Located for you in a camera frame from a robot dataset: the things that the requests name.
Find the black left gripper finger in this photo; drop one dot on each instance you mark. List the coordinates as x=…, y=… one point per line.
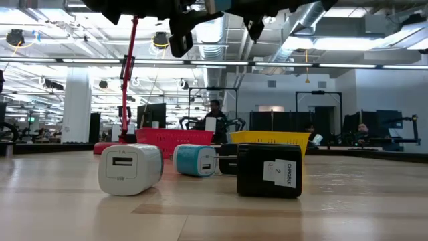
x=180, y=43

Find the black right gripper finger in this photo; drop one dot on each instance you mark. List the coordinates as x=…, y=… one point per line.
x=255, y=28

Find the red plastic basket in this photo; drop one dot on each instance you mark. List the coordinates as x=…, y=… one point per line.
x=174, y=137

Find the yellow plastic basket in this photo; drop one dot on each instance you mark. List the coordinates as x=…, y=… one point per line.
x=271, y=137

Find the black white USB charger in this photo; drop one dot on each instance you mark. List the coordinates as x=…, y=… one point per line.
x=227, y=164

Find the black ceiling device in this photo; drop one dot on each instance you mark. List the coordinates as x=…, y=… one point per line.
x=160, y=40
x=15, y=37

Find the long ceiling light bar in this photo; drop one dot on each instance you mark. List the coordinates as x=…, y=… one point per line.
x=301, y=64

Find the black monitor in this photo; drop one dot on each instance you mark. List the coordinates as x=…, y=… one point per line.
x=152, y=115

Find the person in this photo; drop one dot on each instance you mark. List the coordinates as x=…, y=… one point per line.
x=215, y=115
x=311, y=132
x=362, y=132

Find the red desk lamp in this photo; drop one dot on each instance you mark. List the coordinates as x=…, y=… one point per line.
x=124, y=100

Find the black partition screen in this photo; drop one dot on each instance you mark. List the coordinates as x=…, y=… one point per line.
x=281, y=120

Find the black tall cabinet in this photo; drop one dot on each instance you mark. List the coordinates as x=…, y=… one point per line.
x=94, y=127

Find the white pillar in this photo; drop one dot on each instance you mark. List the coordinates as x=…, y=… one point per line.
x=77, y=107

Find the white cup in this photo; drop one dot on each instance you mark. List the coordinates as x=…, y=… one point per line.
x=317, y=138

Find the black labelled USB charger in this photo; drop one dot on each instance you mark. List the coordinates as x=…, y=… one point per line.
x=254, y=170

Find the silver ceiling duct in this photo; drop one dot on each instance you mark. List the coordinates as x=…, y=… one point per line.
x=209, y=40

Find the black rig frame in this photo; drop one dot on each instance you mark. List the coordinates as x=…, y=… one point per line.
x=214, y=89
x=317, y=92

